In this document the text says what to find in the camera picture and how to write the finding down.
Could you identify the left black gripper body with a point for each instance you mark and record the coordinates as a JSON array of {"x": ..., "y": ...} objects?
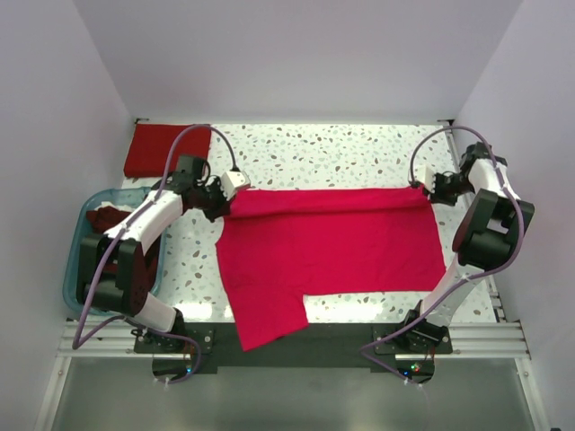
[{"x": 211, "y": 199}]

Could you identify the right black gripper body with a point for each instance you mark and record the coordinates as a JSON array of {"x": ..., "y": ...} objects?
[{"x": 447, "y": 189}]

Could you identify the bright pink-red t-shirt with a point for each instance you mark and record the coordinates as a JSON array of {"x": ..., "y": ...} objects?
[{"x": 280, "y": 246}]

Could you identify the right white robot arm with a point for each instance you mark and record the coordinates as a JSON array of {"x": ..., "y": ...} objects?
[{"x": 485, "y": 242}]

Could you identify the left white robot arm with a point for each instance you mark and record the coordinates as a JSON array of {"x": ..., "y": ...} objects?
[{"x": 112, "y": 274}]

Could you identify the folded dark red t-shirt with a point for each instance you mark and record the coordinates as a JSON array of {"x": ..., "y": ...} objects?
[{"x": 151, "y": 144}]

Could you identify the white cloth in basket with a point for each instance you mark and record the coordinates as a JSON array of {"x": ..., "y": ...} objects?
[{"x": 120, "y": 207}]

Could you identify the dark red clothes in basket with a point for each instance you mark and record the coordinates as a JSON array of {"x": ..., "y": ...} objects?
[{"x": 105, "y": 218}]

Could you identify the teal plastic basket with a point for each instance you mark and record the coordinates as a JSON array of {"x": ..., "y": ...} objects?
[{"x": 132, "y": 197}]

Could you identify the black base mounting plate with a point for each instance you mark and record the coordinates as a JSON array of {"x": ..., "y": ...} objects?
[{"x": 320, "y": 345}]

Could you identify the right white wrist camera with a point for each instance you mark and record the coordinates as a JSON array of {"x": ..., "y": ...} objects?
[{"x": 423, "y": 177}]

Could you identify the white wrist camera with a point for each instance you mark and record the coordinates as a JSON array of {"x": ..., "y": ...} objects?
[
  {"x": 423, "y": 177},
  {"x": 233, "y": 182}
]

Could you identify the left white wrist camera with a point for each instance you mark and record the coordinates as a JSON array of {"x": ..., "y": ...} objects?
[{"x": 233, "y": 182}]

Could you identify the aluminium frame rail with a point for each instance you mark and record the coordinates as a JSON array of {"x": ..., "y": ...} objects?
[{"x": 114, "y": 340}]

